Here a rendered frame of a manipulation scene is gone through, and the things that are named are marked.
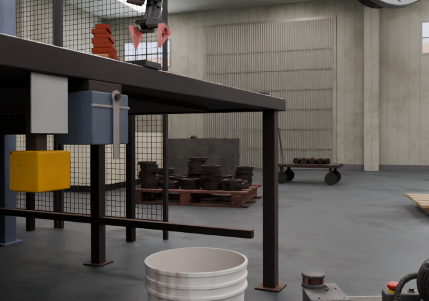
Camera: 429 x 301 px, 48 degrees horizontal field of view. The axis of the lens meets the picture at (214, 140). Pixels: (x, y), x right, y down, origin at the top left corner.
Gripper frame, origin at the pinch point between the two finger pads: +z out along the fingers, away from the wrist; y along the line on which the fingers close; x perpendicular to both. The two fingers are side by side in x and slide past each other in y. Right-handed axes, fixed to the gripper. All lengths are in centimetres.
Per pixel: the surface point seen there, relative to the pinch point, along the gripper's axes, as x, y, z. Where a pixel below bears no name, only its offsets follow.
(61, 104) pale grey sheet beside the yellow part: -59, 20, 41
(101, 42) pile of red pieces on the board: 52, -62, -29
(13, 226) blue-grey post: 124, -166, 69
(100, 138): -48, 23, 46
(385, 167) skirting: 950, 23, -146
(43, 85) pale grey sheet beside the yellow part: -65, 20, 39
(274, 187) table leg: 85, 27, 36
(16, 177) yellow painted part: -64, 17, 58
